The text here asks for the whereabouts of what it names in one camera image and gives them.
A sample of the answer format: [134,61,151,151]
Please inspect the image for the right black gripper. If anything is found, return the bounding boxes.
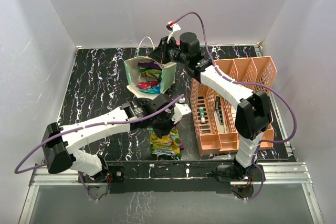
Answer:
[149,36,190,65]

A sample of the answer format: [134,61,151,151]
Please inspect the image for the green fox's candy bag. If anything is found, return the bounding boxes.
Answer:
[139,68,162,81]
[148,127,181,157]

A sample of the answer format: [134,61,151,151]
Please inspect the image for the green white paper bag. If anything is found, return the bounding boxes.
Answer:
[124,45,177,99]

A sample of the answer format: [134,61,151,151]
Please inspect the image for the purple Fox's candy bag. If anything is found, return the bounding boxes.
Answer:
[179,142,185,152]

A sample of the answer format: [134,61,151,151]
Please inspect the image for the orange plastic desk organizer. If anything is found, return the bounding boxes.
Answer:
[190,56,277,156]

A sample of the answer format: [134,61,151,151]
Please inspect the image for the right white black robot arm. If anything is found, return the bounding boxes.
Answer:
[148,32,272,180]

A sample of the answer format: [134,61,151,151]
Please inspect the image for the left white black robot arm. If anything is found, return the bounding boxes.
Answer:
[43,94,188,182]

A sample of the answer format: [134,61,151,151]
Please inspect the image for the purple snack box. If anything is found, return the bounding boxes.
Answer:
[137,61,161,70]

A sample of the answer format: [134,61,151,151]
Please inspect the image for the red snack packet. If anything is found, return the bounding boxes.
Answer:
[136,81,158,90]

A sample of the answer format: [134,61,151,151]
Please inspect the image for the blue snack packet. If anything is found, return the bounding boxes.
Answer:
[153,83,161,93]

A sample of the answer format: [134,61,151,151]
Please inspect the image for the teal snack packet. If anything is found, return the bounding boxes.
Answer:
[139,89,160,94]

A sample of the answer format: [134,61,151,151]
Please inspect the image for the green white glue stick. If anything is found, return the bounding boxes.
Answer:
[199,106,205,124]

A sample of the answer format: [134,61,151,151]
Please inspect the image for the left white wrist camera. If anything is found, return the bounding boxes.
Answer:
[172,98,192,124]

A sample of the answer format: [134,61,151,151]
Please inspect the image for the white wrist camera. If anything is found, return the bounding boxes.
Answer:
[172,98,192,124]
[166,21,181,42]

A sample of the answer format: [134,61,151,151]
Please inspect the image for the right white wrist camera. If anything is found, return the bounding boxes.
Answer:
[166,21,181,42]

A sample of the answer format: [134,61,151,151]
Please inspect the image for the black mounting base plate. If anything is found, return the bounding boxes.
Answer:
[83,160,266,194]

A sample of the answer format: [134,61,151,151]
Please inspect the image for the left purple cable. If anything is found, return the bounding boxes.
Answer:
[14,94,184,200]

